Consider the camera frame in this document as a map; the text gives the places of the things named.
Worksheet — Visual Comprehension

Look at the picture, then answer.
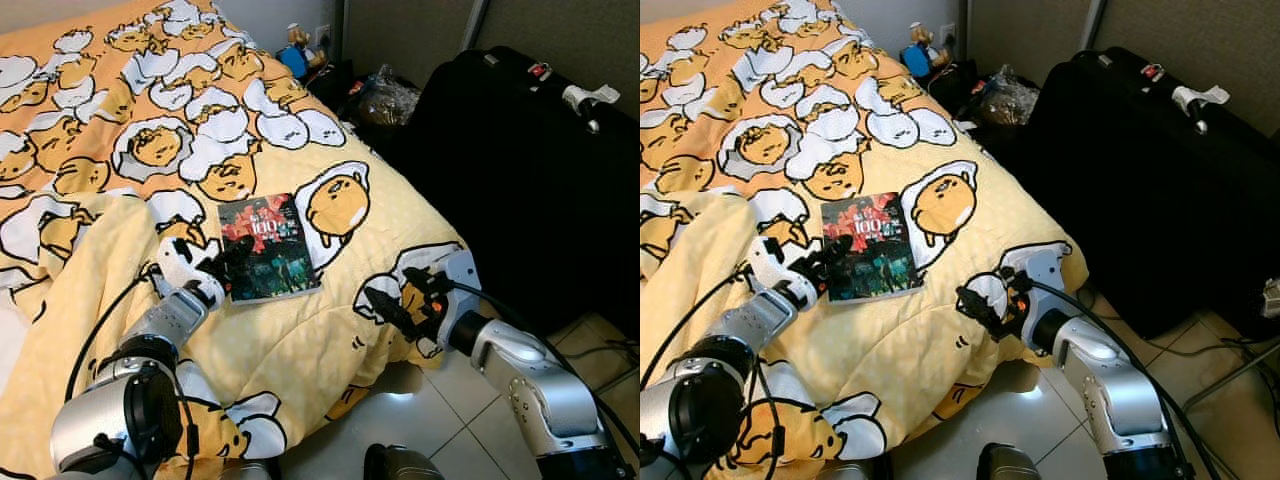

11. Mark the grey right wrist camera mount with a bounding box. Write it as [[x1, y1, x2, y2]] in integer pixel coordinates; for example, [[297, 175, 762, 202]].
[[415, 250, 484, 346], [1000, 243, 1074, 341]]

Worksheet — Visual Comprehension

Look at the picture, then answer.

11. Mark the clear plastic bag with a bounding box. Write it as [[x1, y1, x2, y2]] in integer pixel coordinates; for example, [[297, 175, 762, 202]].
[[972, 65, 1043, 129], [352, 65, 423, 129]]

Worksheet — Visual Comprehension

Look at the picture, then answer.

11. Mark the white luggage tag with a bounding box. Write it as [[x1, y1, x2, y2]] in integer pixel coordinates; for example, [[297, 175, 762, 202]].
[[1171, 85, 1232, 135], [562, 84, 622, 134]]

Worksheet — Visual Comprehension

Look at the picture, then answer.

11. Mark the blue and brown toy figure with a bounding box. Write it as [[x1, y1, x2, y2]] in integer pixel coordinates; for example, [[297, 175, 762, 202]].
[[900, 21, 951, 81], [277, 22, 328, 83]]

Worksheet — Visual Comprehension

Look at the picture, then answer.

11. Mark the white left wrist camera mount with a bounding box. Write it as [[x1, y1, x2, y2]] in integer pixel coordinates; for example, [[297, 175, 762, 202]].
[[153, 236, 227, 311], [747, 236, 821, 309]]

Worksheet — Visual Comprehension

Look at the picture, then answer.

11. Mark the grey robot foot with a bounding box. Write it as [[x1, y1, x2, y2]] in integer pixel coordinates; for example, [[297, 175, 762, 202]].
[[975, 442, 1061, 480], [362, 443, 447, 480]]

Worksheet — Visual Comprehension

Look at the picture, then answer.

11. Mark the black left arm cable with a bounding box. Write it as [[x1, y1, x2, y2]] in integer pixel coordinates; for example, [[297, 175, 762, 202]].
[[643, 264, 751, 389], [62, 265, 161, 403]]

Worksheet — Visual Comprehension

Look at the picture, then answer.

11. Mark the large black suitcase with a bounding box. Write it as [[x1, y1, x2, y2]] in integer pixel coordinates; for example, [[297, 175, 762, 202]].
[[1005, 47, 1280, 341], [398, 45, 641, 339]]

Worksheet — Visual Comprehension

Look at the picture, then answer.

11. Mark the yellow cartoon egg blanket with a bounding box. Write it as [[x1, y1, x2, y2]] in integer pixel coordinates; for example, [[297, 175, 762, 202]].
[[640, 0, 1091, 480], [0, 0, 471, 480]]

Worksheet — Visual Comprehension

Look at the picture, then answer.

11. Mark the dark paperback book red print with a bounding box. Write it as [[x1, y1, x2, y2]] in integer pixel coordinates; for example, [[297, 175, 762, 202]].
[[217, 192, 323, 305], [820, 191, 926, 304]]

